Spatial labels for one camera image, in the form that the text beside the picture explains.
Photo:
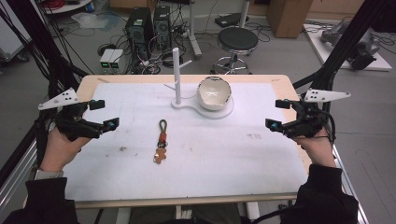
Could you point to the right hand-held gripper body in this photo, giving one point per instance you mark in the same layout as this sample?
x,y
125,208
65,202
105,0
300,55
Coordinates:
x,y
306,123

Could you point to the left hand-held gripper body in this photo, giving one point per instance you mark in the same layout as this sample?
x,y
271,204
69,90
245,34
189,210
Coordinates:
x,y
73,124

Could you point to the person's left hand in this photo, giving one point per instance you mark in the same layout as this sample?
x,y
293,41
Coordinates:
x,y
60,147

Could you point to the person's right hand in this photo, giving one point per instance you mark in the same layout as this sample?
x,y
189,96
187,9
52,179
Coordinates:
x,y
316,149

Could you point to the small white power unit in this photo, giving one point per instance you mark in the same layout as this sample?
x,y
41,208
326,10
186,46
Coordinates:
x,y
106,59
117,59

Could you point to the grey wristband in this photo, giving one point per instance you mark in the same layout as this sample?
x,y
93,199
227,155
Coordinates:
x,y
48,174

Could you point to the white eggshell-shaped bowl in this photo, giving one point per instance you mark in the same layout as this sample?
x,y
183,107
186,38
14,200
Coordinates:
x,y
214,95

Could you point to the black round stool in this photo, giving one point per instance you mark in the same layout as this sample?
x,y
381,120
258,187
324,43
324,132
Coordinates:
x,y
237,40

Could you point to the white peg stand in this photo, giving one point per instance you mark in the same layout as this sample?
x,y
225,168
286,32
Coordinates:
x,y
177,77

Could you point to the white table mat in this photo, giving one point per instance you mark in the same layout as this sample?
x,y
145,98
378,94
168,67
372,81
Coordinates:
x,y
199,161

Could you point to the clear plastic bag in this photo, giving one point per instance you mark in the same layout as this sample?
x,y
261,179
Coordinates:
x,y
93,20

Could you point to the black computer tower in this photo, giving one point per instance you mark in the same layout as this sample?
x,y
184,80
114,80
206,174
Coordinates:
x,y
162,25
139,29

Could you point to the brown cardboard box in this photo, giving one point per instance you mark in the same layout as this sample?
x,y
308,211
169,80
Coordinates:
x,y
288,17

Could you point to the white floor board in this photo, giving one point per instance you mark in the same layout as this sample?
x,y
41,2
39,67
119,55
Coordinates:
x,y
378,63

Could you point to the grey and black machine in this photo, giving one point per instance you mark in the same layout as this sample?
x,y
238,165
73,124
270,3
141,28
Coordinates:
x,y
361,46

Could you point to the white table leg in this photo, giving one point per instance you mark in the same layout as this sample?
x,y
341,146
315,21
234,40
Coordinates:
x,y
193,34
244,14

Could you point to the flat black case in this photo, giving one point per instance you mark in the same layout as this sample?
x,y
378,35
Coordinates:
x,y
229,20

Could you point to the white round table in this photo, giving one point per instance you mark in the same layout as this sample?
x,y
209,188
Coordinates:
x,y
68,6

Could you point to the aluminium rail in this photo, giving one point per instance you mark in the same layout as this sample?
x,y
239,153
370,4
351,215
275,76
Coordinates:
x,y
15,180
348,186

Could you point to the black frame strut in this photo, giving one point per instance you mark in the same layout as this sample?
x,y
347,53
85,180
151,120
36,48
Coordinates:
x,y
40,46
342,43

